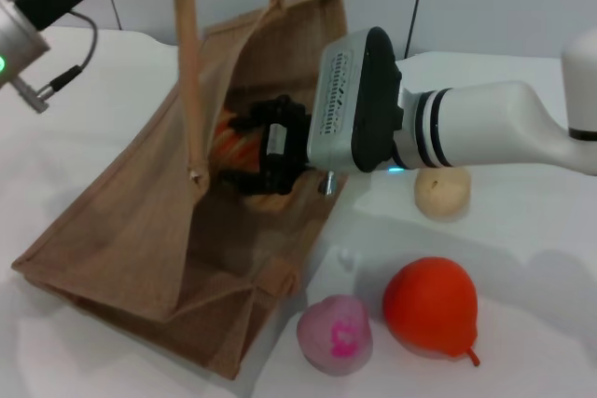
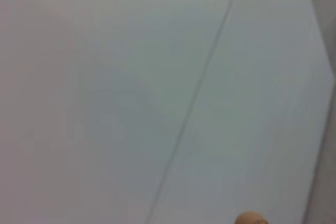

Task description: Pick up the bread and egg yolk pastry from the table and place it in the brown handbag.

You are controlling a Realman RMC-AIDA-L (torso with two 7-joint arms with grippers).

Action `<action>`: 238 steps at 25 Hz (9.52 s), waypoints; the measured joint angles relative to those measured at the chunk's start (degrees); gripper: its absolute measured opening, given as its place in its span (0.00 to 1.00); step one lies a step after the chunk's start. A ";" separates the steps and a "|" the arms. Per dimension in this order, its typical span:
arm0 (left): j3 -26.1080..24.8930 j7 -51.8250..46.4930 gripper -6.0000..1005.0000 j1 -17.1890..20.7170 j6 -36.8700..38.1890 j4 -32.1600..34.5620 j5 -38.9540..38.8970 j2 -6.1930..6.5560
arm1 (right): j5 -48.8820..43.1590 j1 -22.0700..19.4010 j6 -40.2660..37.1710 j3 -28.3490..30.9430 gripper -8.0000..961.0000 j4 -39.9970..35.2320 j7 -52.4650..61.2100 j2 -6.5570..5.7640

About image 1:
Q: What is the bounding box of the pink toy peach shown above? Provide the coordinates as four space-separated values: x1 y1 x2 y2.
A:
297 294 375 377

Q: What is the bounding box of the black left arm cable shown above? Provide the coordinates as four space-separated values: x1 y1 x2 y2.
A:
8 9 99 114

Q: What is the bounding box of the orange striped bread roll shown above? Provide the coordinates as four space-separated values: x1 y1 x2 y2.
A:
213 110 293 213

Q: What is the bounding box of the brown woven handbag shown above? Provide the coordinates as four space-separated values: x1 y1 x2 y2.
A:
11 0 349 369

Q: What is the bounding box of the red toy pear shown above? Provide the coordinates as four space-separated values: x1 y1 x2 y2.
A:
382 256 481 368

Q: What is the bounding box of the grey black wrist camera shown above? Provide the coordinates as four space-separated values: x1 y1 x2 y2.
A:
306 27 405 173

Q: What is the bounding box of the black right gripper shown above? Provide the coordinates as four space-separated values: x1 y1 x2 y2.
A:
222 95 312 198

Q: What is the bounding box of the beige egg yolk pastry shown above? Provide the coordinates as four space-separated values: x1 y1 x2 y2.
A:
414 167 473 221

